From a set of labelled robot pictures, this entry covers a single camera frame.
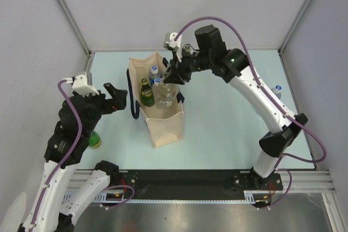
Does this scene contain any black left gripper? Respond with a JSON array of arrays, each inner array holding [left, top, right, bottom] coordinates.
[[80, 81, 128, 136]]

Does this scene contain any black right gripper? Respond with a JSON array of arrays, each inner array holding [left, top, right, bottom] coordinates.
[[164, 46, 213, 85]]

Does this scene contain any blue label water bottle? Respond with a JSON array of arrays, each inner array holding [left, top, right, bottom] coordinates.
[[148, 66, 163, 86]]

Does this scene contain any clear glass bottle green cap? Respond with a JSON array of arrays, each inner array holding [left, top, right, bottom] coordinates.
[[158, 81, 176, 107]]

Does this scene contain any clear unlabelled plastic water bottle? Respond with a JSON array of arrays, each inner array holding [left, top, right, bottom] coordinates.
[[152, 78, 165, 109]]

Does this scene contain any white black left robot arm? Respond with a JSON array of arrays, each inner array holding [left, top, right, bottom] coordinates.
[[17, 83, 128, 231]]

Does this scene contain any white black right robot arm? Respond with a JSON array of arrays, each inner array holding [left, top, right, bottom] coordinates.
[[164, 25, 308, 189]]

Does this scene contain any beige canvas tote bag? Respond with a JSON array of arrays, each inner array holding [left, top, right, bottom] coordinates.
[[127, 52, 184, 148]]

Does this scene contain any blue label bottle right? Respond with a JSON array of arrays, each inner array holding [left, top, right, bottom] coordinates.
[[271, 85, 282, 99]]

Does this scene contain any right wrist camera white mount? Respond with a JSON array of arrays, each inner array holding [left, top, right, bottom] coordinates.
[[163, 32, 182, 62]]

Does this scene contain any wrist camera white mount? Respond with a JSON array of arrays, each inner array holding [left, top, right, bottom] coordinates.
[[63, 71, 100, 97], [163, 32, 182, 62]]

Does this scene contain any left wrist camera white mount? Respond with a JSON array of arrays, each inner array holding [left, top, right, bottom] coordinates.
[[63, 71, 100, 97]]

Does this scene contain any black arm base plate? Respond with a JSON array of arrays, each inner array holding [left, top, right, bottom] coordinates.
[[119, 170, 283, 199]]

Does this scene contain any aluminium corner post left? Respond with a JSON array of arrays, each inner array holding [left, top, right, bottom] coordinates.
[[55, 0, 91, 57]]

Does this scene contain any aluminium corner post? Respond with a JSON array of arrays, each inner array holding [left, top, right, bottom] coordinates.
[[278, 0, 314, 56], [55, 0, 91, 57]]

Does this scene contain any white slotted cable duct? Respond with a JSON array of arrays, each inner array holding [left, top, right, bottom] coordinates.
[[91, 191, 273, 206]]

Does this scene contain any aluminium corner post right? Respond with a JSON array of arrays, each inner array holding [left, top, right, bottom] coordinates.
[[278, 0, 314, 56]]

